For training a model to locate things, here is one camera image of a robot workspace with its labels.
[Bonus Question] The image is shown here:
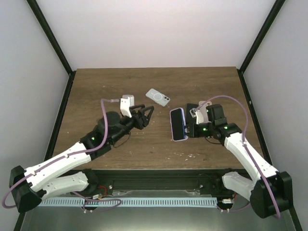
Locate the light blue slotted cable duct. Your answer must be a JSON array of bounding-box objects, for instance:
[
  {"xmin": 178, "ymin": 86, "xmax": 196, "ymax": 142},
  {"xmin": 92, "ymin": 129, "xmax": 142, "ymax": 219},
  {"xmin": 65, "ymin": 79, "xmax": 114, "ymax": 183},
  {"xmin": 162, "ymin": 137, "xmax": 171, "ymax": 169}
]
[{"xmin": 39, "ymin": 197, "xmax": 218, "ymax": 208}]

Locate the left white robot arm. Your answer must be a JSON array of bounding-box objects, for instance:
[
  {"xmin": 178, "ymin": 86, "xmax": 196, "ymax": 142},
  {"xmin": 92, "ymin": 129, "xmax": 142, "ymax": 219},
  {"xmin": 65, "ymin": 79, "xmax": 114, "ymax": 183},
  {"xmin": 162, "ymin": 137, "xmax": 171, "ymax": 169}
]
[{"xmin": 9, "ymin": 104, "xmax": 154, "ymax": 213}]

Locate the black frame post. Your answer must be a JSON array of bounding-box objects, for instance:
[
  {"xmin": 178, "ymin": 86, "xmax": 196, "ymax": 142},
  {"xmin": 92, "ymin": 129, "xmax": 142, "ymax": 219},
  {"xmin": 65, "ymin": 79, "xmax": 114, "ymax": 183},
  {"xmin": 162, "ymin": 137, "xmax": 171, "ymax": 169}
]
[
  {"xmin": 26, "ymin": 0, "xmax": 74, "ymax": 77},
  {"xmin": 239, "ymin": 0, "xmax": 286, "ymax": 72}
]

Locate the dark teal phone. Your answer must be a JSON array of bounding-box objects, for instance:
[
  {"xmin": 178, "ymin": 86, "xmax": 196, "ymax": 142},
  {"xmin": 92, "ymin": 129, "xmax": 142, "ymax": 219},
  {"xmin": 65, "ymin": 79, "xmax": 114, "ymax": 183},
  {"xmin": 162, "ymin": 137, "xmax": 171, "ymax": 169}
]
[{"xmin": 185, "ymin": 103, "xmax": 198, "ymax": 124}]

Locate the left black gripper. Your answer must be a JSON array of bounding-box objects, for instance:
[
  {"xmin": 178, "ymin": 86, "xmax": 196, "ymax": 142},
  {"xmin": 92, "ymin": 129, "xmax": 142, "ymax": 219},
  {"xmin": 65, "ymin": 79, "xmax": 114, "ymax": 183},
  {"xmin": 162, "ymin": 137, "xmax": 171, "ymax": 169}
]
[{"xmin": 111, "ymin": 105, "xmax": 155, "ymax": 144}]

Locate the left black frame post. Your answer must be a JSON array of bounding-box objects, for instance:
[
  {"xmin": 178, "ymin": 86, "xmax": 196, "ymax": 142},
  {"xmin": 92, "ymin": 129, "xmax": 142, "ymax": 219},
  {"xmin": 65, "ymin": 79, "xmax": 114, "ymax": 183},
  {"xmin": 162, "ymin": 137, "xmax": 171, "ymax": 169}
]
[{"xmin": 26, "ymin": 0, "xmax": 74, "ymax": 77}]

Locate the beige phone case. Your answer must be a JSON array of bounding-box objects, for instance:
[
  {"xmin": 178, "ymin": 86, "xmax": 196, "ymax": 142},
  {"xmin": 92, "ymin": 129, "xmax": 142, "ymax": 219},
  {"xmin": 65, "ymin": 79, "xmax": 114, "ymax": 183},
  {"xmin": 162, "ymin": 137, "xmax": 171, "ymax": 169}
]
[{"xmin": 198, "ymin": 101, "xmax": 212, "ymax": 108}]

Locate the right black frame post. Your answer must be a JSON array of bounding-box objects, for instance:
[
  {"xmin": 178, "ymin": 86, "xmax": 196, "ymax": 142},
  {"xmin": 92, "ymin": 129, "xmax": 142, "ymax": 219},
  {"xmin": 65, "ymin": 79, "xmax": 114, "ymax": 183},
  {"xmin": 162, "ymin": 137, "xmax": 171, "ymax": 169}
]
[{"xmin": 239, "ymin": 0, "xmax": 286, "ymax": 72}]

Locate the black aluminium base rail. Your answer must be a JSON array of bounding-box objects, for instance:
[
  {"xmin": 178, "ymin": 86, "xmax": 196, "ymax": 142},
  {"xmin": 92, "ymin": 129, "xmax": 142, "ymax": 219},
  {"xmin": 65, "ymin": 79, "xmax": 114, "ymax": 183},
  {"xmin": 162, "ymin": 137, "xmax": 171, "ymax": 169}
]
[{"xmin": 69, "ymin": 169, "xmax": 246, "ymax": 195}]

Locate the metal front plate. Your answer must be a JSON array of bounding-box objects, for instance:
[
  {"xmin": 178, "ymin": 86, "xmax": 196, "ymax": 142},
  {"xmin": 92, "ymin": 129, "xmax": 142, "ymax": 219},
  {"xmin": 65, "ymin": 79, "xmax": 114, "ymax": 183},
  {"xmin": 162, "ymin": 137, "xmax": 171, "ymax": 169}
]
[{"xmin": 20, "ymin": 207, "xmax": 295, "ymax": 231}]

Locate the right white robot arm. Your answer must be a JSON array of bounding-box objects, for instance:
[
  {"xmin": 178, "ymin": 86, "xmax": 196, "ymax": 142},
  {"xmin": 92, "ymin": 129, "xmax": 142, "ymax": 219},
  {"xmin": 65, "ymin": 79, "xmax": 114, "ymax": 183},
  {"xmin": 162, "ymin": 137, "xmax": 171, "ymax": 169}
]
[{"xmin": 186, "ymin": 103, "xmax": 293, "ymax": 218}]

